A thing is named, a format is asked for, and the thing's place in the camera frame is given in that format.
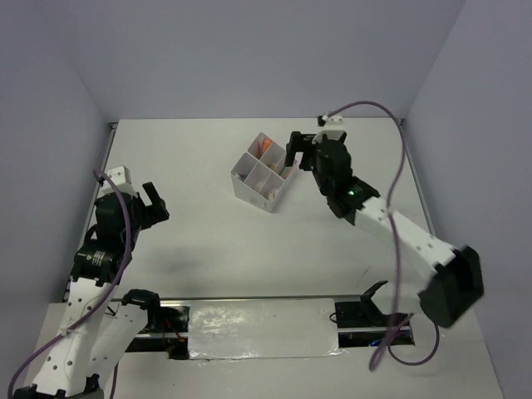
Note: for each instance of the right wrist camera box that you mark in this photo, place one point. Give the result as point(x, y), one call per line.
point(332, 129)

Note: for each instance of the metal table rail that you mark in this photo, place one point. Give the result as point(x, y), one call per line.
point(187, 301)

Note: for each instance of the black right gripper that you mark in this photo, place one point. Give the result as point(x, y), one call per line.
point(298, 143)

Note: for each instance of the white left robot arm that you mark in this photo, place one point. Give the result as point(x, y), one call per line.
point(81, 358)

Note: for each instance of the orange highlighter with clear cap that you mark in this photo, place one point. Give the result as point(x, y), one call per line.
point(266, 144)

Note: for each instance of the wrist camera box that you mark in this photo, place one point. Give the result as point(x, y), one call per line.
point(121, 178)
point(332, 129)

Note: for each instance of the white six-compartment organizer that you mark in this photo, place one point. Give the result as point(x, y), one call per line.
point(252, 179)

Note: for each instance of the green highlighter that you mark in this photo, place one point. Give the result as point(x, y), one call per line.
point(285, 172)

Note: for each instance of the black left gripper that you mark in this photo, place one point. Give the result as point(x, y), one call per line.
point(156, 211)

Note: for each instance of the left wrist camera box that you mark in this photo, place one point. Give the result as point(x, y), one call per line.
point(121, 178)

